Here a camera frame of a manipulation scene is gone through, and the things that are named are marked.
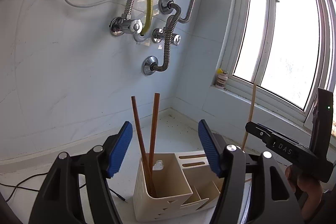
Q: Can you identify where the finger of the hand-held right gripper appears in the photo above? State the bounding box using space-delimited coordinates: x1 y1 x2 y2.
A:
245 122 272 144

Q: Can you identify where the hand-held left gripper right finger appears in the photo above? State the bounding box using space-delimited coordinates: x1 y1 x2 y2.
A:
198 119 305 224

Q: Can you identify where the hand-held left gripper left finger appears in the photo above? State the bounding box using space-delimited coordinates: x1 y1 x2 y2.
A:
29 121 133 224

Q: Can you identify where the light bamboo chopstick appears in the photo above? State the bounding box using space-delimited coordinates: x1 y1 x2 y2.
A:
241 83 257 151

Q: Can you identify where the dark brown chopstick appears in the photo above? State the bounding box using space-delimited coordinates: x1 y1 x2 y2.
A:
148 93 160 177
131 95 158 198

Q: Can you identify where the cream plastic utensil holder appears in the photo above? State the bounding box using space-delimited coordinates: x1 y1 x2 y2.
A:
133 151 226 223

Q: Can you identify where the person's right hand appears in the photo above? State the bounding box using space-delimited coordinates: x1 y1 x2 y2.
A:
285 165 324 223

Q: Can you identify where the small jar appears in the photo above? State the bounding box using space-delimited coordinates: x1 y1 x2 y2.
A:
215 68 228 89

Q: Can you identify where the white framed window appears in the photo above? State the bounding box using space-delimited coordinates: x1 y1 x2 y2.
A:
218 0 336 125

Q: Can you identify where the chrome angle valve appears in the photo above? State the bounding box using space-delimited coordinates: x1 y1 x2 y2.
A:
152 27 181 45
109 17 143 37

